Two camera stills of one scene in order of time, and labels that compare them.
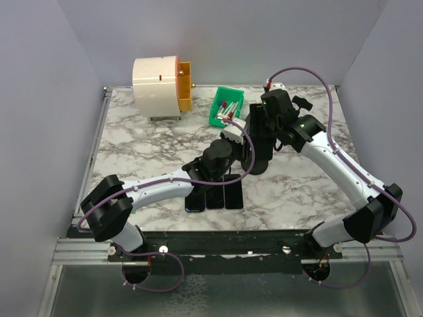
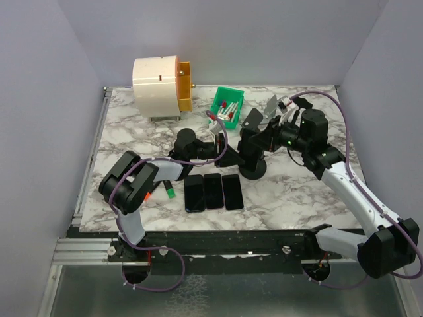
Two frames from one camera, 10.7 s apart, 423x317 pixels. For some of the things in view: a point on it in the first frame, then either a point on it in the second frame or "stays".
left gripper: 243,149 to 231,158
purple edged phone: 215,197 stays
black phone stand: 302,103 stays
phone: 233,192 stays
